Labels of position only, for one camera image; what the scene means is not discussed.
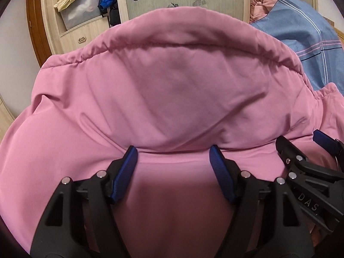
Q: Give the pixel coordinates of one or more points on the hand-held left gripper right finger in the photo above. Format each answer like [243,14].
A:
[221,174]

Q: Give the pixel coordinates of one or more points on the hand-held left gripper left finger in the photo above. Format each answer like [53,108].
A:
[125,174]

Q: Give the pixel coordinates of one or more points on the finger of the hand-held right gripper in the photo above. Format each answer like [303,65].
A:
[291,153]
[326,141]

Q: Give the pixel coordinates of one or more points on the white and pink hooded jacket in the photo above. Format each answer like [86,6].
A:
[172,91]

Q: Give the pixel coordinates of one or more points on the blue plaid bed cover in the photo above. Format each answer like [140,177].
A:
[303,37]

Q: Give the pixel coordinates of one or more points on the wooden headboard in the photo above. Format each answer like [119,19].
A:
[340,35]

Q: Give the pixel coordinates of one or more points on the light wood cabinet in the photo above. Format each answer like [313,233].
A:
[5,118]

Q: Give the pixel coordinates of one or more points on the wardrobe drawer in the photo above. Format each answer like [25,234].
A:
[78,39]

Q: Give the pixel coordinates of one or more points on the pink quilt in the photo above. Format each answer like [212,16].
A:
[264,2]

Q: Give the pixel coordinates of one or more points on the black clothing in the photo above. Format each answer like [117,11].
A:
[114,16]

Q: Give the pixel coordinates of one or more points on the clear plastic storage box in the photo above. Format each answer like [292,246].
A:
[83,10]

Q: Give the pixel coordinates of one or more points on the light wood wardrobe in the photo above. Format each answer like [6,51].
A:
[51,18]

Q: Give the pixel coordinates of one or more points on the brown wooden door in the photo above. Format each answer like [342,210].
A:
[36,24]

